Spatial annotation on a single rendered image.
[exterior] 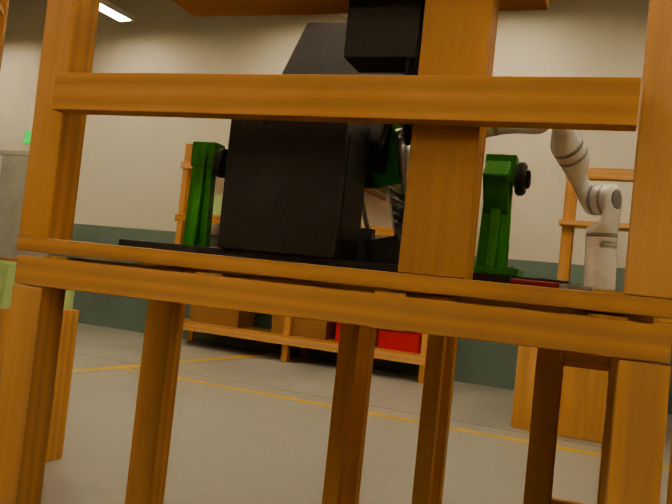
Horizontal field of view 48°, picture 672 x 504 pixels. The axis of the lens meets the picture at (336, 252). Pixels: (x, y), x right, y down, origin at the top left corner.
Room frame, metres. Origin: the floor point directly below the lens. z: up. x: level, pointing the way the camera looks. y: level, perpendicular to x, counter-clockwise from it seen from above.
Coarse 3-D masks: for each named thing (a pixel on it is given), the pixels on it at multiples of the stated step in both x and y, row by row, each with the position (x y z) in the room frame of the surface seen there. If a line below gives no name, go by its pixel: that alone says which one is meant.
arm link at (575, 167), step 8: (584, 144) 2.15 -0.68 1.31; (584, 152) 2.14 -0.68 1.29; (560, 160) 2.16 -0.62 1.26; (568, 160) 2.15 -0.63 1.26; (576, 160) 2.14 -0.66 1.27; (584, 160) 2.15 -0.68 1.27; (568, 168) 2.17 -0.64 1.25; (576, 168) 2.16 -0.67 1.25; (584, 168) 2.17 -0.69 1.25; (568, 176) 2.21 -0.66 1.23; (576, 176) 2.19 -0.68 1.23; (584, 176) 2.22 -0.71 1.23; (576, 184) 2.23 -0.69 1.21; (584, 184) 2.25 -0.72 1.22; (592, 184) 2.29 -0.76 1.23; (576, 192) 2.26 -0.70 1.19; (584, 192) 2.26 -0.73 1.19; (584, 200) 2.27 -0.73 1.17; (584, 208) 2.29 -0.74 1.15
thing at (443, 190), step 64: (64, 0) 1.84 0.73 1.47; (448, 0) 1.52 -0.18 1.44; (64, 64) 1.83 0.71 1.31; (448, 64) 1.52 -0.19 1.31; (64, 128) 1.84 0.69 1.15; (448, 128) 1.52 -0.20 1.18; (640, 128) 1.40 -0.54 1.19; (64, 192) 1.87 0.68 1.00; (448, 192) 1.51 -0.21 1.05; (640, 192) 1.39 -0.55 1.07; (448, 256) 1.51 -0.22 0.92; (640, 256) 1.39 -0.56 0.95
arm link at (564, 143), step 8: (552, 136) 2.14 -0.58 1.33; (560, 136) 2.11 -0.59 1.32; (568, 136) 2.10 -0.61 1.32; (576, 136) 2.12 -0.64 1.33; (552, 144) 2.15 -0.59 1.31; (560, 144) 2.12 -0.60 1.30; (568, 144) 2.11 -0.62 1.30; (576, 144) 2.12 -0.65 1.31; (552, 152) 2.17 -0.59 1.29; (560, 152) 2.14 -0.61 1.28; (568, 152) 2.13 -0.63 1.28; (576, 152) 2.13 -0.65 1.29
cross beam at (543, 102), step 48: (96, 96) 1.74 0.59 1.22; (144, 96) 1.70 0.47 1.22; (192, 96) 1.66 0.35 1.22; (240, 96) 1.62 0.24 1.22; (288, 96) 1.58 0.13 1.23; (336, 96) 1.54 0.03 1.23; (384, 96) 1.51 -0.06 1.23; (432, 96) 1.48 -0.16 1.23; (480, 96) 1.45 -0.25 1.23; (528, 96) 1.42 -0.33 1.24; (576, 96) 1.39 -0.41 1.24; (624, 96) 1.36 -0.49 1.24
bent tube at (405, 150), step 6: (396, 132) 1.89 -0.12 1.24; (402, 144) 1.85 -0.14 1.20; (402, 150) 1.83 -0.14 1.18; (408, 150) 1.84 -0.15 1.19; (402, 156) 1.82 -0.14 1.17; (408, 156) 1.83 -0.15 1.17; (402, 162) 1.82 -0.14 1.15; (408, 162) 1.82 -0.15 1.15; (402, 168) 1.82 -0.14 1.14; (402, 174) 1.82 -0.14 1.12; (402, 180) 1.82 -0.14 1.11
